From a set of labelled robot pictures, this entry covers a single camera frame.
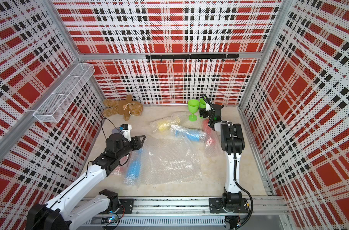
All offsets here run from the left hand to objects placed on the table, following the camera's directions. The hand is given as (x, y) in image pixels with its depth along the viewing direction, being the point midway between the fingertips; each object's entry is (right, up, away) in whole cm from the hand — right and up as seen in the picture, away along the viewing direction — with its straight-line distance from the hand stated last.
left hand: (145, 136), depth 82 cm
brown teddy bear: (-22, +19, +29) cm, 41 cm away
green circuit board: (-14, -40, -12) cm, 44 cm away
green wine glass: (+29, +20, +20) cm, 41 cm away
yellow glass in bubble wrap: (+9, +7, +17) cm, 20 cm away
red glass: (+40, 0, +13) cm, 42 cm away
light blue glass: (+29, -1, +12) cm, 31 cm away
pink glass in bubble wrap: (-13, -19, 0) cm, 24 cm away
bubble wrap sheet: (+12, -16, +7) cm, 21 cm away
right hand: (+40, +22, +27) cm, 53 cm away
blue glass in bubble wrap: (-5, -19, -3) cm, 20 cm away
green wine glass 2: (+36, +21, +20) cm, 46 cm away
